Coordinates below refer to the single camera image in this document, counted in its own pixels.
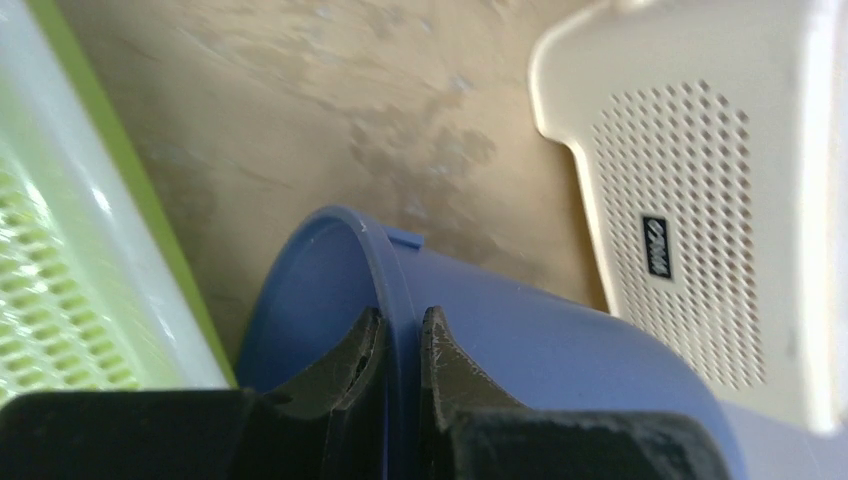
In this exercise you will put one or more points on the white green strainer tray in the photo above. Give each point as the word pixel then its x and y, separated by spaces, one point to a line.
pixel 96 293

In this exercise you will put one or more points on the large blue plastic bucket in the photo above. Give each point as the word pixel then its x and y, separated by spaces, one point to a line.
pixel 547 352

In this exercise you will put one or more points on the cream perforated plastic basket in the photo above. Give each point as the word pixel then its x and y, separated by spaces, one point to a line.
pixel 710 142

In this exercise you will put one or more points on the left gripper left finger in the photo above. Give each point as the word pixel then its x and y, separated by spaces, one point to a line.
pixel 327 422

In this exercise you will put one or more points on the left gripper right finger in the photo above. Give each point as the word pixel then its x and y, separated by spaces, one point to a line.
pixel 471 428

